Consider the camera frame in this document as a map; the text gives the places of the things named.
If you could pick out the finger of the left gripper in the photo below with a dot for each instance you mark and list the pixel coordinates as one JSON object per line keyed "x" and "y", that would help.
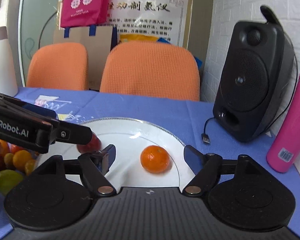
{"x": 71, "y": 133}

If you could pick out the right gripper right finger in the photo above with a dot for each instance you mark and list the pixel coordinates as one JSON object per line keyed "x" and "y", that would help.
{"x": 206, "y": 169}

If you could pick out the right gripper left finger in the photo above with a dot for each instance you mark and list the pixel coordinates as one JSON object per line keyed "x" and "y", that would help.
{"x": 94, "y": 168}

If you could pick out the dark red plum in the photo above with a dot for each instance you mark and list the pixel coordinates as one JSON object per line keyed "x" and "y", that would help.
{"x": 93, "y": 146}

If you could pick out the red-yellow apple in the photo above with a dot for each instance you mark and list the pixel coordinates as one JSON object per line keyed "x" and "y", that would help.
{"x": 14, "y": 148}

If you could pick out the large orange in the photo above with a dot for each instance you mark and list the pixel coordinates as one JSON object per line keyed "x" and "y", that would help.
{"x": 20, "y": 159}
{"x": 0, "y": 146}

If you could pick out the small orange tangerine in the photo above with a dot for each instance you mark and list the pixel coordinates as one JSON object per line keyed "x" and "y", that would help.
{"x": 8, "y": 160}

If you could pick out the small yellow orange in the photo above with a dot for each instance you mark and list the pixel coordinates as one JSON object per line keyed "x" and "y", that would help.
{"x": 29, "y": 166}

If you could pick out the small orange mandarin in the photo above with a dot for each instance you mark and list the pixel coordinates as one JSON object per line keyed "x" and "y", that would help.
{"x": 155, "y": 159}

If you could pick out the green apple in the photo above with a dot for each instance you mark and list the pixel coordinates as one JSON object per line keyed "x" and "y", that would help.
{"x": 8, "y": 180}

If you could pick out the blue patterned tablecloth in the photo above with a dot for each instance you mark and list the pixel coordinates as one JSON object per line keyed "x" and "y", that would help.
{"x": 187, "y": 120}

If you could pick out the white round plate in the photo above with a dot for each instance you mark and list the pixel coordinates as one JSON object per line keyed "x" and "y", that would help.
{"x": 130, "y": 137}

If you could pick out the left orange chair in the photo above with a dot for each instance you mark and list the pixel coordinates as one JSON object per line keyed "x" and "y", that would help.
{"x": 59, "y": 66}

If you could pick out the orange chair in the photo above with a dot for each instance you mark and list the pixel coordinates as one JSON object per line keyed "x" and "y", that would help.
{"x": 154, "y": 69}
{"x": 59, "y": 66}

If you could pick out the pink thermos bottle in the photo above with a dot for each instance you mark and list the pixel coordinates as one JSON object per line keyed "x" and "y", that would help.
{"x": 286, "y": 146}

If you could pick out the black speaker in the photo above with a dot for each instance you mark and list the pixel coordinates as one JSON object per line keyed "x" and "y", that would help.
{"x": 255, "y": 77}

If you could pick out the right orange chair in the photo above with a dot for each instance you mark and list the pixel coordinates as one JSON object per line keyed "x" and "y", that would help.
{"x": 154, "y": 69}

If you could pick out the magenta gift bag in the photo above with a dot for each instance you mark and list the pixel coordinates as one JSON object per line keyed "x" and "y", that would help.
{"x": 82, "y": 13}

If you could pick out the white chinese text poster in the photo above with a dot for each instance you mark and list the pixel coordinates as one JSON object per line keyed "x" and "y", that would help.
{"x": 168, "y": 19}

